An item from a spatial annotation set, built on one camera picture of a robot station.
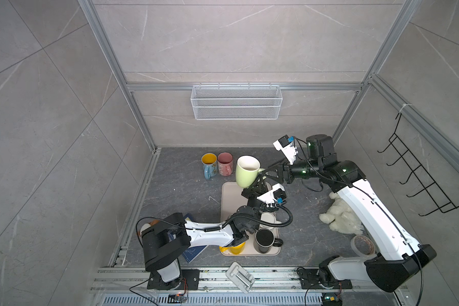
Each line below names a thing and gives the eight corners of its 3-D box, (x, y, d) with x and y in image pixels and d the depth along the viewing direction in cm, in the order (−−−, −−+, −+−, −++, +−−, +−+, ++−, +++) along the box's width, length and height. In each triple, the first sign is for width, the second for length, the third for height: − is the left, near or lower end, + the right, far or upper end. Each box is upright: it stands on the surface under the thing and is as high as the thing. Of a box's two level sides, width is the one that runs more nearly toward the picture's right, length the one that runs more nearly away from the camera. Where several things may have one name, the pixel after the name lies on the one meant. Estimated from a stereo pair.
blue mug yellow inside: (202, 183, 105) (199, 170, 96) (204, 166, 113) (202, 152, 104) (217, 183, 105) (215, 170, 96) (218, 166, 113) (216, 152, 104)
